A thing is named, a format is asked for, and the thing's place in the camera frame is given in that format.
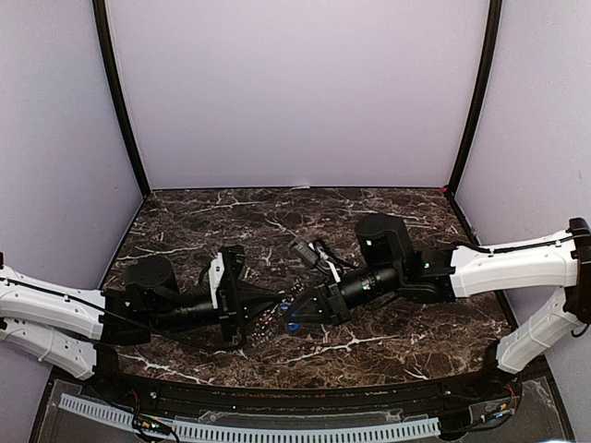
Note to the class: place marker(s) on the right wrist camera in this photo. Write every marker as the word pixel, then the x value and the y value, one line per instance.
pixel 318 256

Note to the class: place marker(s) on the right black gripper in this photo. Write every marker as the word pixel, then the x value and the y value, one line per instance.
pixel 328 313

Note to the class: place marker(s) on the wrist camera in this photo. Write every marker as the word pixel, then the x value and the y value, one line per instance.
pixel 218 281
pixel 318 256

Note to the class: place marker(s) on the right black frame post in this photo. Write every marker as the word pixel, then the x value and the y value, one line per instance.
pixel 478 97

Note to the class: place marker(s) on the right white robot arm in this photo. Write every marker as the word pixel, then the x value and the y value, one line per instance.
pixel 560 260

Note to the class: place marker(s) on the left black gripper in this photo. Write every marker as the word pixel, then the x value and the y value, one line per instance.
pixel 244 314

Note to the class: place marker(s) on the grey crescent key organizer plate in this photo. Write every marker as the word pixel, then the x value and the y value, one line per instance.
pixel 270 323

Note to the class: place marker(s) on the left black frame post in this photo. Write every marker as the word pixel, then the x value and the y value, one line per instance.
pixel 110 67

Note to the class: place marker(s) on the black frame post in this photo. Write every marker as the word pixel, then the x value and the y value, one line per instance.
pixel 110 67
pixel 478 97

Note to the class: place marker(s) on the grey slotted cable duct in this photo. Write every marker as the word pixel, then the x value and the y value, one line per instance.
pixel 235 427

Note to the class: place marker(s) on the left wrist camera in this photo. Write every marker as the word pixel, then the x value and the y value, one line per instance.
pixel 218 281

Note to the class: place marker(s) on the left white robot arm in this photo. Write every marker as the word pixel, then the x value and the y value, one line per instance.
pixel 76 329

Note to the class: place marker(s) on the black front rail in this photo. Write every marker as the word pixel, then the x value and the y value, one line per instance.
pixel 445 395

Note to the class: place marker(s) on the blue key tag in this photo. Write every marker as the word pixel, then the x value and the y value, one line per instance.
pixel 290 325

